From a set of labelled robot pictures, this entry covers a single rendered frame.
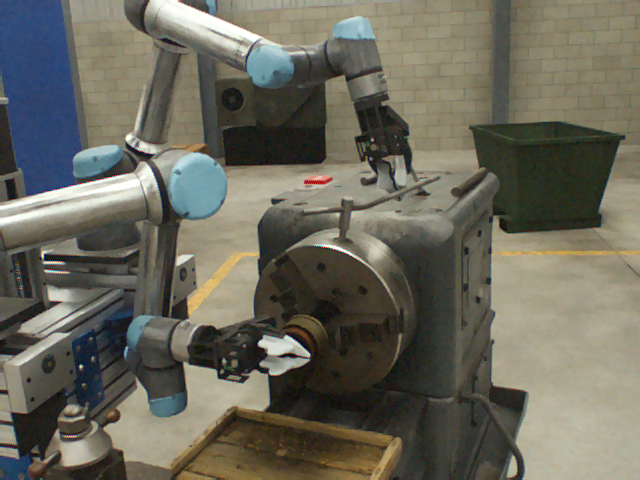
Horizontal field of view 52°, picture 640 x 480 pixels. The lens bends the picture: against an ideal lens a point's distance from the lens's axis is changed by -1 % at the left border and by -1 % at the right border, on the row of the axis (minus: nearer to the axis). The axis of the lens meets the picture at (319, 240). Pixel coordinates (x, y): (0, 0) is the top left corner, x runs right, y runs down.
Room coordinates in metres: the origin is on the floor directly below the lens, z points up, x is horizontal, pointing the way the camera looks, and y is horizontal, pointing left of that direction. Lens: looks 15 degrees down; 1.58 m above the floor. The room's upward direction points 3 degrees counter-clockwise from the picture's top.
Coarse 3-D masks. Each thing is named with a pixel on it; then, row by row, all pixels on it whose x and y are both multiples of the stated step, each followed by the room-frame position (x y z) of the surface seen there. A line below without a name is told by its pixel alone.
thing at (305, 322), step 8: (288, 320) 1.14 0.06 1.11; (296, 320) 1.12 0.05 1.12; (304, 320) 1.11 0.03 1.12; (312, 320) 1.12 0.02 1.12; (288, 328) 1.09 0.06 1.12; (296, 328) 1.09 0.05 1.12; (304, 328) 1.09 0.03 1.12; (312, 328) 1.10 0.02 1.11; (320, 328) 1.11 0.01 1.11; (296, 336) 1.07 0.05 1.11; (304, 336) 1.07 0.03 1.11; (312, 336) 1.08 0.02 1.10; (320, 336) 1.10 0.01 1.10; (304, 344) 1.06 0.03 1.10; (312, 344) 1.07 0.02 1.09; (320, 344) 1.09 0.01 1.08; (312, 352) 1.07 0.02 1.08; (320, 352) 1.09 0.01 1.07; (312, 360) 1.08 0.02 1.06; (296, 368) 1.07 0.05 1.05
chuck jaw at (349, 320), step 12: (324, 324) 1.14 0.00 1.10; (336, 324) 1.13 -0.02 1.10; (348, 324) 1.12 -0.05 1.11; (360, 324) 1.13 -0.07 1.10; (372, 324) 1.12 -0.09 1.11; (384, 324) 1.12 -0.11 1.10; (396, 324) 1.14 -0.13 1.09; (336, 336) 1.11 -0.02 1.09; (348, 336) 1.12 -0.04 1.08; (360, 336) 1.13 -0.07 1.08; (372, 336) 1.12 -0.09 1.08; (384, 336) 1.12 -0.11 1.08; (336, 348) 1.10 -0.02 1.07
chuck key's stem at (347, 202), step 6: (342, 198) 1.22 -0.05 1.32; (348, 198) 1.22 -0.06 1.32; (342, 204) 1.22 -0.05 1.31; (348, 204) 1.22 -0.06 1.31; (348, 210) 1.22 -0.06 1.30; (342, 216) 1.22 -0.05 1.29; (348, 216) 1.22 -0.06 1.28; (342, 222) 1.22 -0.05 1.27; (348, 222) 1.22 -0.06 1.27; (342, 228) 1.22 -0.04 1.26; (348, 228) 1.22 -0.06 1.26; (342, 234) 1.22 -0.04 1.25; (342, 240) 1.22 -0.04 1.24
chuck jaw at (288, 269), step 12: (276, 264) 1.24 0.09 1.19; (288, 264) 1.21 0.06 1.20; (276, 276) 1.20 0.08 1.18; (288, 276) 1.19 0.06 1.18; (300, 276) 1.21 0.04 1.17; (288, 288) 1.19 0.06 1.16; (300, 288) 1.19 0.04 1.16; (288, 300) 1.17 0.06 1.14; (300, 300) 1.16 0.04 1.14; (312, 300) 1.19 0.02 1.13; (288, 312) 1.14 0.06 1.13; (300, 312) 1.14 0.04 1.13; (312, 312) 1.16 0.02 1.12
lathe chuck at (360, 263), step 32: (320, 256) 1.20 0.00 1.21; (352, 256) 1.18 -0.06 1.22; (384, 256) 1.23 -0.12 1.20; (256, 288) 1.26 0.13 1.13; (320, 288) 1.20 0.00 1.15; (352, 288) 1.18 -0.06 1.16; (384, 288) 1.15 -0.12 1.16; (320, 320) 1.28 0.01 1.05; (352, 352) 1.18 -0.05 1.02; (384, 352) 1.15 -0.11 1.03; (320, 384) 1.21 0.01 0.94; (352, 384) 1.18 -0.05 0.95
